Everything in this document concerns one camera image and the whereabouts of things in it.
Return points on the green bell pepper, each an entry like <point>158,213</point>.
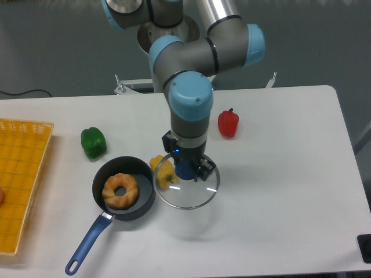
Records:
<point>93,143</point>

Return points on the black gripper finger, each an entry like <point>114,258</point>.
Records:
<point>169,142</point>
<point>205,170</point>

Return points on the glass pot lid blue knob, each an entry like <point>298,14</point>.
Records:
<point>187,194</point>

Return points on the glazed ring bread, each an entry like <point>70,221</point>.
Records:
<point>120,191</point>

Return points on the yellow woven basket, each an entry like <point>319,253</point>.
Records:
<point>23,146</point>

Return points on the red bell pepper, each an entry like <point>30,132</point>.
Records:
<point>227,123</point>

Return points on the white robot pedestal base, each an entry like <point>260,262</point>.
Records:
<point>187,31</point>

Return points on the dark pot blue handle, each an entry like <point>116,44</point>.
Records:
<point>143,175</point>

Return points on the black device at table edge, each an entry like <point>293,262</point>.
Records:
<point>364,242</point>

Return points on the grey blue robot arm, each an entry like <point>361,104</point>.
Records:
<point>182,69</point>

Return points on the yellow bell pepper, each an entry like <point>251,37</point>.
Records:
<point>166,175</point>

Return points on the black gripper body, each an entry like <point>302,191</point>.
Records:
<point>189,151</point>

